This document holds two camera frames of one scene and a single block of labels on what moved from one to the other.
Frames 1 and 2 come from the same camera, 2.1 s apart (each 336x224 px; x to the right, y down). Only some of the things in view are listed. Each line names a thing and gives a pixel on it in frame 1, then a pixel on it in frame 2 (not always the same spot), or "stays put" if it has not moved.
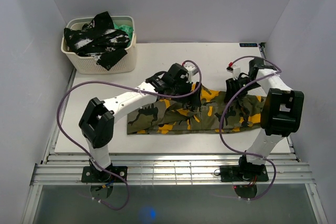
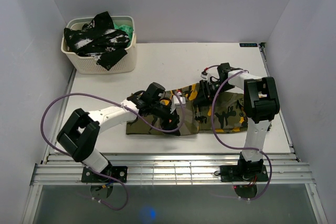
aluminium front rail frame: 66,169 stays put
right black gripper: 231,90 to 204,95
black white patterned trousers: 100,38 stays put
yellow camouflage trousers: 175,112 stays put
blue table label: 248,45 stays put
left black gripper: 193,99 to 171,127
